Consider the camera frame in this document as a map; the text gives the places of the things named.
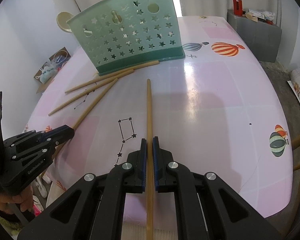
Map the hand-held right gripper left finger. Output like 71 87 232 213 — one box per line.
17 138 148 240

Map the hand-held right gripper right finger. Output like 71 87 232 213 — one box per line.
152 137 282 240

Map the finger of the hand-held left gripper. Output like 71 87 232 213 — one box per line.
44 127 75 145
39 125 68 133

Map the green plastic utensil basket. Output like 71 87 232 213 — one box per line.
66 0 186 77

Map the cream plastic spoon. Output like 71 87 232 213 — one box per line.
56 11 76 33

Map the person's left hand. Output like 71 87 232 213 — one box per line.
0 184 35 213

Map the white shoe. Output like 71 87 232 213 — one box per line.
36 174 49 199

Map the cardboard box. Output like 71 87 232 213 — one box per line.
34 47 72 94

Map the white blue-print plastic bag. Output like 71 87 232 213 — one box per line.
39 64 56 84

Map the clear bag of blue items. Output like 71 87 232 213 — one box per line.
50 53 68 68

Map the grey cabinet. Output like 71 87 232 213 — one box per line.
227 9 283 63

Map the red bottle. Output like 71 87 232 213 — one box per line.
232 0 243 16

